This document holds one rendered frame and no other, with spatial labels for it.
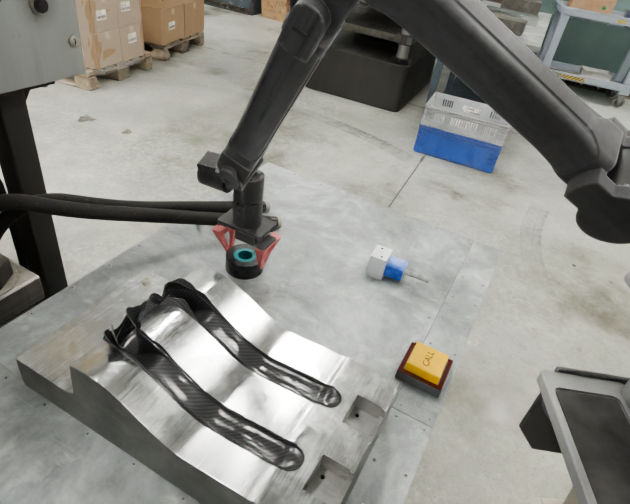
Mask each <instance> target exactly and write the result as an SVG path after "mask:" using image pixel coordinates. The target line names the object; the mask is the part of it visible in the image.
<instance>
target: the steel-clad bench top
mask: <svg viewBox="0 0 630 504"><path fill-rule="evenodd" d="M258 169H259V170H261V171H262V172H263V173H264V174H265V179H264V194H263V201H268V202H269V203H270V211H269V212H268V213H262V215H266V216H280V217H281V218H282V226H281V228H279V229H276V230H274V231H273V232H275V233H277V234H279V235H281V239H280V240H279V242H278V243H277V244H276V246H275V247H274V249H273V250H272V251H271V253H270V255H269V257H268V259H267V261H266V264H265V266H264V268H263V272H262V273H261V274H260V275H259V276H258V277H256V278H253V279H248V280H242V279H237V278H234V277H232V276H231V275H229V274H228V273H227V271H226V268H225V262H226V251H225V249H224V248H223V246H222V244H221V243H220V241H219V240H218V238H217V237H216V236H215V234H214V233H213V232H212V228H213V227H214V226H211V225H190V224H168V225H166V226H165V227H163V228H161V229H160V230H158V231H156V232H155V233H153V234H152V235H150V236H148V237H147V238H145V239H144V240H142V241H140V242H139V243H137V244H135V245H134V246H132V247H131V248H129V249H127V250H126V251H124V252H122V253H121V254H119V255H118V256H116V257H114V258H113V259H111V260H110V261H108V262H106V263H105V264H103V265H101V266H100V267H98V268H97V269H95V270H93V271H92V272H90V273H89V274H87V275H85V276H84V277H82V278H80V279H79V280H77V281H76V282H74V283H72V284H71V285H69V286H68V287H66V288H64V289H63V290H61V291H59V292H58V293H56V294H55V295H53V296H51V297H50V298H48V299H47V300H45V301H43V302H42V303H40V304H38V305H37V306H35V307H34V308H32V309H30V310H29V311H27V312H26V313H24V314H22V315H21V316H19V317H17V318H16V319H14V320H13V321H11V322H9V323H8V324H6V325H5V326H3V327H1V328H0V503H2V504H201V503H200V502H198V501H197V500H195V499H194V498H192V497H191V496H189V495H188V494H186V493H185V492H183V491H182V490H180V489H179V488H177V487H176V486H175V485H173V484H172V483H170V482H169V481H167V480H166V479H164V478H163V477H161V476H160V475H158V474H157V473H155V472H154V471H152V470H151V469H149V468H148V467H146V466H145V465H143V464H142V463H140V462H139V461H138V460H136V459H135V458H133V457H132V456H130V455H129V454H127V453H126V452H124V451H123V450H121V449H120V448H118V447H117V446H115V445H114V444H112V443H111V442H109V441H108V440H106V439H105V438H103V437H102V436H100V435H99V434H98V433H96V432H95V431H93V430H92V429H90V428H89V427H87V426H86V425H84V424H83V423H81V422H80V421H78V420H77V419H75V418H74V417H72V416H71V415H69V414H68V413H66V412H65V411H63V410H62V409H61V408H59V407H58V406H56V405H55V404H53V403H52V402H50V401H49V400H47V399H46V398H44V397H43V396H41V395H40V394H38V393H37V392H35V391H34V390H32V389H31V388H29V387H28V386H26V385H25V384H24V381H23V378H22V376H21V373H20V370H19V367H18V364H17V361H16V357H18V356H19V355H21V354H22V353H24V352H25V351H27V350H28V349H30V348H31V347H33V346H34V345H35V344H37V343H38V342H40V341H41V340H43V339H44V338H46V337H47V336H49V335H50V334H52V333H53V332H54V331H56V330H57V329H59V328H60V327H62V326H63V325H65V324H66V323H68V322H69V321H71V320H72V319H73V318H75V317H76V316H78V315H79V314H81V313H82V312H84V311H85V310H87V309H88V308H90V307H91V306H93V305H94V304H95V303H97V302H98V301H100V300H101V299H103V298H104V297H106V296H107V295H109V294H110V293H112V292H113V291H114V290H116V289H117V288H119V287H120V286H122V285H123V284H125V283H126V282H128V281H129V280H131V279H132V278H133V277H135V276H136V275H138V274H139V273H141V272H142V271H144V270H145V269H147V270H149V271H151V272H153V273H155V274H157V275H159V276H161V277H163V278H165V279H167V280H169V281H173V280H176V279H178V278H185V277H186V276H187V275H189V274H190V273H191V272H192V271H194V270H195V269H196V268H198V267H199V266H200V265H202V266H204V267H207V268H210V269H212V270H215V271H217V272H219V273H221V274H223V275H225V276H226V277H228V278H229V279H230V280H232V281H233V282H234V283H235V284H236V285H238V286H239V287H240V288H241V289H242V290H243V291H244V292H245V293H246V294H247V295H248V296H249V297H250V298H251V299H252V300H253V301H254V302H255V303H256V304H257V305H258V306H259V307H260V308H261V309H262V310H263V311H264V312H265V313H266V314H267V315H269V316H270V317H271V318H272V319H273V320H274V321H275V322H277V323H278V324H279V325H281V326H282V327H283V328H285V329H287V330H288V331H290V332H292V333H294V334H296V335H298V336H301V337H303V338H305V339H307V340H309V341H312V342H314V343H316V344H318V345H321V346H323V347H325V348H327V349H329V350H332V351H334V352H336V353H338V354H340V355H342V356H344V357H349V358H351V359H353V360H355V361H357V362H359V363H361V364H363V365H365V366H367V367H369V368H371V369H373V370H375V371H377V372H379V373H381V374H383V375H385V376H387V377H389V378H391V379H393V380H395V381H397V382H399V383H400V385H399V388H398V391H397V393H396V396H395V399H396V400H395V399H394V401H395V402H393V403H394V404H392V405H393V406H392V408H391V410H390V412H389V415H388V418H387V420H386V422H385V424H384V426H383V428H382V430H381V432H380V434H379V436H378V438H377V440H376V442H375V444H374V446H373V448H372V450H371V452H370V454H369V456H368V459H367V461H366V463H365V465H364V467H363V469H362V471H361V473H360V475H359V477H358V479H357V481H356V483H355V485H354V487H353V489H352V491H351V493H350V495H349V497H348V499H347V501H346V503H345V504H362V503H364V504H404V502H405V499H406V497H407V494H408V491H409V489H410V486H411V484H412V481H413V479H414V476H415V473H416V471H417V468H418V466H419V463H420V461H421V458H422V455H423V453H424V450H425V448H426V445H427V443H428V440H429V437H430V435H431V432H432V430H433V427H434V425H435V422H436V419H437V417H438V414H439V412H440V409H441V407H442V404H443V401H444V399H445V396H446V394H447V391H448V389H449V386H450V383H451V381H452V378H453V376H454V373H455V371H456V368H457V365H458V363H459V360H460V358H461V355H462V353H463V350H464V347H465V345H466V342H467V340H468V337H469V335H470V332H471V329H472V327H473V324H474V322H475V319H476V317H477V314H478V311H479V309H480V306H481V304H482V301H483V299H484V296H485V293H486V291H487V288H488V286H489V283H490V281H491V278H492V275H493V273H494V270H495V268H496V265H497V263H498V260H499V257H500V255H501V252H502V250H499V249H497V248H494V247H492V246H489V245H486V244H484V243H481V242H478V241H476V240H473V239H470V238H468V237H465V236H462V235H460V234H457V233H454V232H452V231H449V230H446V229H444V228H441V227H439V226H436V225H433V224H431V223H428V222H425V221H423V220H420V219H417V218H415V217H412V216H409V215H407V214H404V213H401V212H399V211H396V210H393V209H391V208H388V207H385V206H383V205H380V204H378V203H375V202H372V201H370V200H367V199H364V198H362V197H359V196H356V195H354V194H351V193H348V192H346V191H343V190H340V189H338V188H335V187H332V186H330V185H327V184H325V183H322V182H319V181H317V180H314V179H311V178H309V177H306V176H303V175H301V174H298V173H295V172H293V171H290V170H287V169H285V168H282V167H279V166H277V165H274V164H272V163H269V162H268V163H266V164H265V165H263V166H261V167H260V168H258ZM273 232H269V233H268V234H266V235H265V236H267V235H271V234H272V233H273ZM377 245H381V246H384V247H386V248H389V249H392V250H393V251H392V255H391V256H394V257H397V258H399V259H402V260H405V261H408V265H407V268H406V269H407V270H410V271H413V272H415V273H418V274H421V275H424V276H426V277H429V278H430V280H429V282H428V283H426V282H424V281H421V280H418V279H416V278H413V277H410V276H407V275H405V274H404V275H403V277H402V279H401V281H398V280H395V279H392V278H390V277H387V276H383V278H382V280H378V279H375V278H373V277H370V276H367V275H366V272H367V268H368V264H369V260H370V256H371V254H372V253H373V251H374V249H375V248H376V246H377ZM462 264H463V265H462ZM461 266H462V267H461ZM460 268H461V269H460ZM459 270H460V271H459ZM458 272H459V273H458ZM457 274H458V275H457ZM456 276H457V277H456ZM455 278H456V279H455ZM454 280H455V281H454ZM453 282H454V283H453ZM452 284H453V285H452ZM451 286H452V287H451ZM450 288H451V289H450ZM449 290H450V291H449ZM448 292H449V293H448ZM447 294H448V295H447ZM446 296H447V297H446ZM445 298H446V299H445ZM444 300H445V301H444ZM443 302H444V303H443ZM442 304H443V305H442ZM441 306H442V307H441ZM440 308H441V309H440ZM439 310H440V311H439ZM438 312H439V313H438ZM437 314H438V315H437ZM436 316H437V317H436ZM435 318H436V319H435ZM434 320H435V321H434ZM433 322H434V323H433ZM432 324H433V325H432ZM431 326H432V327H431ZM430 328H431V329H430ZM429 330H430V331H429ZM428 332H429V333H428ZM427 334H428V335H427ZM426 336H427V337H426ZM425 338H426V339H425ZM424 340H425V341H424ZM412 342H414V343H417V342H420V343H422V344H425V345H427V346H429V347H431V348H433V349H435V350H438V351H440V352H442V353H444V354H446V355H448V356H449V359H451V360H453V364H452V366H451V369H450V371H449V374H448V376H447V379H446V381H445V384H444V386H443V389H442V391H441V393H440V396H439V398H436V397H434V396H432V395H430V394H428V393H426V392H424V391H422V390H420V389H418V388H416V387H414V386H412V385H410V384H408V383H406V382H404V381H402V380H400V379H398V378H396V377H395V374H396V372H397V369H398V367H399V365H400V363H401V361H402V360H403V358H404V356H405V354H406V352H407V350H408V348H409V346H410V344H411V343H412ZM423 342H424V343H423ZM403 383H404V384H403ZM402 385H403V386H402ZM401 387H402V388H401ZM400 389H401V390H400ZM399 391H400V392H399ZM398 393H399V394H398ZM397 395H398V396H397ZM396 397H397V398H396Z"/></svg>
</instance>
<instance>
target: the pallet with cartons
mask: <svg viewBox="0 0 630 504"><path fill-rule="evenodd" d="M141 14H142V27H143V39H144V45H147V46H151V47H152V51H151V54H152V56H151V57H152V59H157V60H161V61H167V60H169V57H170V54H169V51H172V52H177V53H181V54H183V53H185V52H188V51H190V50H189V49H188V46H189V44H193V45H198V46H202V45H204V31H203V30H204V0H141Z"/></svg>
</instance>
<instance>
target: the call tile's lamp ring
mask: <svg viewBox="0 0 630 504"><path fill-rule="evenodd" d="M415 345H416V343H414V342H412V343H411V345H410V347H409V349H408V351H407V353H406V355H405V357H404V359H403V361H402V362H401V364H400V366H399V368H398V370H399V371H401V372H403V373H405V374H407V375H409V376H411V377H413V378H416V379H418V380H420V381H422V382H424V383H426V384H428V385H430V386H432V387H434V388H436V389H438V390H440V391H441V390H442V387H443V385H444V382H445V380H446V377H447V375H448V372H449V370H450V367H451V365H452V362H453V360H451V359H449V358H448V364H447V366H446V369H445V371H444V374H443V376H442V378H441V381H440V383H439V386H438V385H436V384H434V383H431V382H429V381H427V380H425V379H423V378H421V377H419V376H417V375H415V374H413V373H411V372H409V371H407V370H405V369H403V367H404V365H405V364H406V362H407V360H408V358H409V356H410V354H411V352H412V350H413V348H414V346H415Z"/></svg>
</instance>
